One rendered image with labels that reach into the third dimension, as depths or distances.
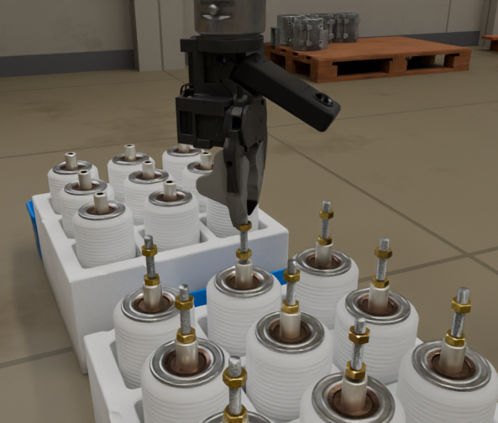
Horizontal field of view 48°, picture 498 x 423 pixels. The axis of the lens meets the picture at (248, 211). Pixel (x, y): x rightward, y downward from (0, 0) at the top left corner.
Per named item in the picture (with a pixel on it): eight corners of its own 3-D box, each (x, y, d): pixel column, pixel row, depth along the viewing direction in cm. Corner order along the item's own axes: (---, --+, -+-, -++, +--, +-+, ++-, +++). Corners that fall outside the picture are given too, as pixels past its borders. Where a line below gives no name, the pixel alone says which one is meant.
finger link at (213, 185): (201, 220, 68) (203, 144, 65) (247, 228, 66) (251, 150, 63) (189, 227, 65) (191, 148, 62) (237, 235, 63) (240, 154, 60)
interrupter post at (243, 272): (252, 279, 72) (252, 256, 71) (254, 288, 70) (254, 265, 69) (233, 279, 72) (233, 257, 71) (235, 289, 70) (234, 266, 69)
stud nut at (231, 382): (218, 378, 44) (218, 369, 44) (237, 369, 45) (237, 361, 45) (233, 392, 43) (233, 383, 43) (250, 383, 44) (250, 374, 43)
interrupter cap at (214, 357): (133, 370, 56) (133, 364, 56) (184, 333, 62) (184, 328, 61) (191, 402, 52) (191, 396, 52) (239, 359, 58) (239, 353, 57)
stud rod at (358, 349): (349, 383, 51) (355, 313, 48) (360, 384, 51) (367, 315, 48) (348, 389, 51) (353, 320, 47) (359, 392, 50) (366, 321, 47)
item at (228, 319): (274, 369, 83) (276, 262, 76) (283, 416, 74) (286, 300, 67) (209, 373, 82) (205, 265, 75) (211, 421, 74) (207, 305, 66)
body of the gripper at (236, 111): (206, 133, 69) (202, 30, 64) (271, 139, 66) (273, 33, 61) (176, 149, 63) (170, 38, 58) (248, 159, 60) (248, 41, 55)
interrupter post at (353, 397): (335, 397, 53) (338, 368, 51) (359, 394, 53) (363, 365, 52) (344, 415, 50) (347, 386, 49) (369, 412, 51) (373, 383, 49)
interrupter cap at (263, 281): (269, 268, 75) (269, 263, 75) (277, 299, 68) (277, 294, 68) (212, 270, 74) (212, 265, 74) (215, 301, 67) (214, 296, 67)
